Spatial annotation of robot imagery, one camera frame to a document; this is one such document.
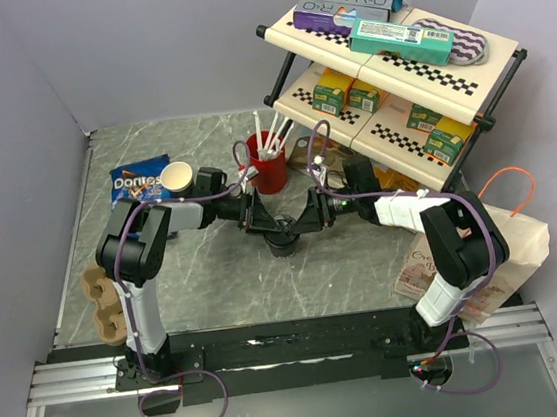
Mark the white wrapped straws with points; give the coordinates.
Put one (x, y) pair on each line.
(270, 145)

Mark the black paper coffee cup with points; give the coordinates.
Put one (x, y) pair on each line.
(282, 249)

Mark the brown snack bag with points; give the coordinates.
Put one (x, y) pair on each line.
(334, 154)

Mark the red straw holder cup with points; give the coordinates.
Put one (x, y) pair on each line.
(272, 173)

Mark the orange snack packet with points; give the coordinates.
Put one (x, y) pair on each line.
(390, 179)

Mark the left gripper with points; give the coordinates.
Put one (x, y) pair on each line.
(254, 216)

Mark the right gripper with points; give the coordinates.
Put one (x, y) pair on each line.
(316, 213)

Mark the purple wavy sleep mask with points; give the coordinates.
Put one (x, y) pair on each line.
(468, 47)

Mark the green yellow box far left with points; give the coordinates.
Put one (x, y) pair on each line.
(331, 91)

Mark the purple toothpaste box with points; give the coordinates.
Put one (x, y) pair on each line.
(335, 17)

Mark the brown paper takeout bag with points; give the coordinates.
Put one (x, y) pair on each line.
(528, 240)

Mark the green yellow box right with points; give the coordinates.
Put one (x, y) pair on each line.
(447, 140)

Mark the teal toothpaste box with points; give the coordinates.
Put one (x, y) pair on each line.
(408, 42)

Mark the black coffee cup lid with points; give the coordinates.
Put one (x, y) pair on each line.
(284, 223)

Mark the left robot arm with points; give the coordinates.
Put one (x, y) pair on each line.
(132, 248)

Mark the cream two-tier shelf rack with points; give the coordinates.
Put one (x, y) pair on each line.
(467, 94)

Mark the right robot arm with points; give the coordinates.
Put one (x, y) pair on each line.
(464, 241)

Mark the blue Doritos chip bag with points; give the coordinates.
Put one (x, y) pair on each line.
(140, 181)

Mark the cardboard cup carrier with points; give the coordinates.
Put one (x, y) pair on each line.
(109, 319)

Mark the green yellow box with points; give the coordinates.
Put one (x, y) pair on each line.
(331, 91)
(422, 119)
(365, 96)
(447, 140)

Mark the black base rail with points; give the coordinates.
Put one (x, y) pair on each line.
(244, 360)

